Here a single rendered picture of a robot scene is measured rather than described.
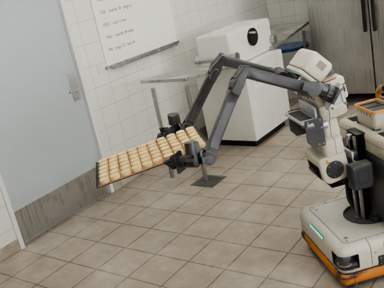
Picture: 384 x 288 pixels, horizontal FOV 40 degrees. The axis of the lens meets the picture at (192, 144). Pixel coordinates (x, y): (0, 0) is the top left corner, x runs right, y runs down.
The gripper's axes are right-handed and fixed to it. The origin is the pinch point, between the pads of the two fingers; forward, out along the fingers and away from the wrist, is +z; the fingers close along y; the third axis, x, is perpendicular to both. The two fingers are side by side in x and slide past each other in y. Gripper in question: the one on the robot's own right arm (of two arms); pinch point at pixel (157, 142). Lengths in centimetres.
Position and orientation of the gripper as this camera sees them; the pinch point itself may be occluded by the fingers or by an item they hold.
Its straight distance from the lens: 298.7
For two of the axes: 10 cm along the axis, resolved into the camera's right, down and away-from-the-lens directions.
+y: -2.8, -9.1, -3.1
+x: 7.9, -0.3, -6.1
